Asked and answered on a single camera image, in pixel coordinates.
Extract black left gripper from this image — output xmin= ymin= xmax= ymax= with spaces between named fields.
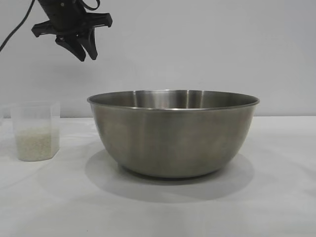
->
xmin=31 ymin=0 xmax=113 ymax=63

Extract short looped black cable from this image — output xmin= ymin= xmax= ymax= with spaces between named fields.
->
xmin=79 ymin=0 xmax=100 ymax=11

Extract stainless steel mixing bowl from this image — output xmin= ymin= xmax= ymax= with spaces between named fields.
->
xmin=86 ymin=89 xmax=260 ymax=179

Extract white rice grains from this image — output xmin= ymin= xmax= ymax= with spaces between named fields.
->
xmin=14 ymin=128 xmax=60 ymax=162

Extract clear plastic measuring cup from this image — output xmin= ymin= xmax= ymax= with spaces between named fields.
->
xmin=0 ymin=100 xmax=61 ymax=162

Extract long black cable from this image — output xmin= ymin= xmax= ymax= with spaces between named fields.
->
xmin=0 ymin=0 xmax=35 ymax=53

